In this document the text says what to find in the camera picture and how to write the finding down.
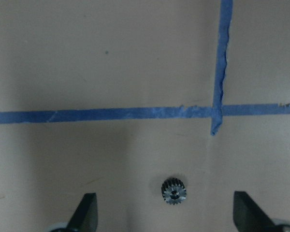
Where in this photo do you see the dark helical gear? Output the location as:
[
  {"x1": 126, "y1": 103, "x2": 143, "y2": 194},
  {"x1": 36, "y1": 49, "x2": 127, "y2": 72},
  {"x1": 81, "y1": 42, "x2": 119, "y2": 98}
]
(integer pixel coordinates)
[{"x1": 161, "y1": 178, "x2": 187, "y2": 205}]

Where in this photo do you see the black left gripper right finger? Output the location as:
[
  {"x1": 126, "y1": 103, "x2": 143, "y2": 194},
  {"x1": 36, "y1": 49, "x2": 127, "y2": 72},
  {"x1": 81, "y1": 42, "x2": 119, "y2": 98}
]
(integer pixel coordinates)
[{"x1": 233, "y1": 191, "x2": 278, "y2": 232}]

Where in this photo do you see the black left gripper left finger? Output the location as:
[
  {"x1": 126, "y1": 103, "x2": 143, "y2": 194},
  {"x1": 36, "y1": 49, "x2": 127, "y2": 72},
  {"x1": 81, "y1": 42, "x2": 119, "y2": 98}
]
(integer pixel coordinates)
[{"x1": 66, "y1": 193, "x2": 98, "y2": 230}]

